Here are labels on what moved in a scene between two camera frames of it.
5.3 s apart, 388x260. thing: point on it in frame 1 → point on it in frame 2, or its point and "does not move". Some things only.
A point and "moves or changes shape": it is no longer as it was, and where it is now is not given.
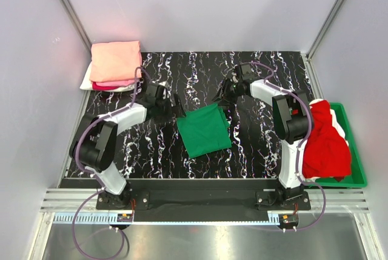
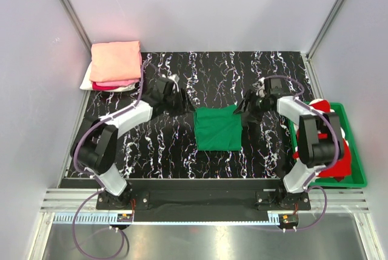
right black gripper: x=226 y=94 → x=253 y=116
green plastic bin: x=358 y=178 does not move
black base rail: x=197 y=200 does not move
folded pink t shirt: x=110 y=85 does not move
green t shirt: x=205 y=130 moves or changes shape
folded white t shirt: x=87 y=85 does not move
